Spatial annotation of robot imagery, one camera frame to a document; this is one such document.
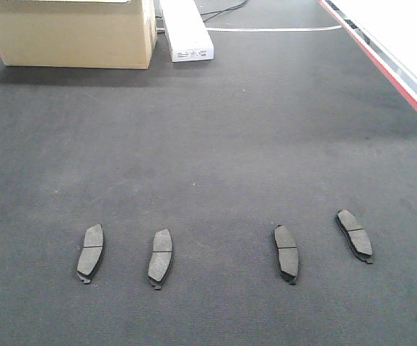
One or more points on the long white box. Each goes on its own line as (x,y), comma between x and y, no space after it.
(186,34)

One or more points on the cardboard box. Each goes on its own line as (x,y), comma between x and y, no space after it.
(81,34)

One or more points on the white conveyor side panel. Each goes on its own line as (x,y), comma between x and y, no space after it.
(387,32)

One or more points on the grey brake pad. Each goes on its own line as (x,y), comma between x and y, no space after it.
(287,254)
(161,259)
(91,254)
(355,235)

